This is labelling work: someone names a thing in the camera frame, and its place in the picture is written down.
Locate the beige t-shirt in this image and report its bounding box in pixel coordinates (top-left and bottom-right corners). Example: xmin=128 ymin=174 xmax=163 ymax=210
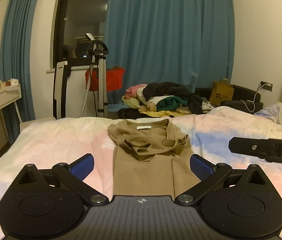
xmin=107 ymin=119 xmax=201 ymax=198

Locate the pile of mixed clothes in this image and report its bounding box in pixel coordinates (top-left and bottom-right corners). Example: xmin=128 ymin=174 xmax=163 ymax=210
xmin=118 ymin=82 xmax=215 ymax=119

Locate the pastel tie-dye duvet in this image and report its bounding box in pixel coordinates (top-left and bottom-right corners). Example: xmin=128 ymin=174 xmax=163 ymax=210
xmin=0 ymin=107 xmax=282 ymax=239

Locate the black bedside sofa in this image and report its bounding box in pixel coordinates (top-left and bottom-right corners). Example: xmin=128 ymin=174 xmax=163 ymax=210
xmin=194 ymin=84 xmax=264 ymax=114

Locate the brown paper bag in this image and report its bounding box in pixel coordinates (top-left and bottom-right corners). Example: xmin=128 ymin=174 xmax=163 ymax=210
xmin=209 ymin=78 xmax=234 ymax=106

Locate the white black folded treadmill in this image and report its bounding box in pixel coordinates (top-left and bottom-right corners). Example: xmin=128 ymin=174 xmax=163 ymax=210
xmin=53 ymin=61 xmax=71 ymax=119

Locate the red cloth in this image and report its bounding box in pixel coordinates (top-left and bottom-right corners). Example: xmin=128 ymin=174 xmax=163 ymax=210
xmin=89 ymin=66 xmax=125 ymax=92

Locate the blue left curtain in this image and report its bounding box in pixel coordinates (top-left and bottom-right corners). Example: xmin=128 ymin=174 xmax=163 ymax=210
xmin=0 ymin=0 xmax=43 ymax=144

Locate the blue curtain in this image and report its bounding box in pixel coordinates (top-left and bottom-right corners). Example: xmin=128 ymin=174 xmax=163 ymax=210
xmin=105 ymin=0 xmax=235 ymax=103
xmin=0 ymin=0 xmax=43 ymax=144

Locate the blue right curtain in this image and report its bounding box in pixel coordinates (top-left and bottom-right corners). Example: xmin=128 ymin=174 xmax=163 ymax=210
xmin=105 ymin=0 xmax=235 ymax=103

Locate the dark window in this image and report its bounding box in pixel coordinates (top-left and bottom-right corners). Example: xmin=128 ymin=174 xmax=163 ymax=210
xmin=53 ymin=0 xmax=108 ymax=67

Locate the wall power socket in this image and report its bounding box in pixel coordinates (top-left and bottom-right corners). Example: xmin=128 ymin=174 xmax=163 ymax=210
xmin=259 ymin=81 xmax=273 ymax=92

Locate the white charging cable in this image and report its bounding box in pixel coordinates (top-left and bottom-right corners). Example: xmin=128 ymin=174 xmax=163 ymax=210
xmin=239 ymin=83 xmax=269 ymax=113

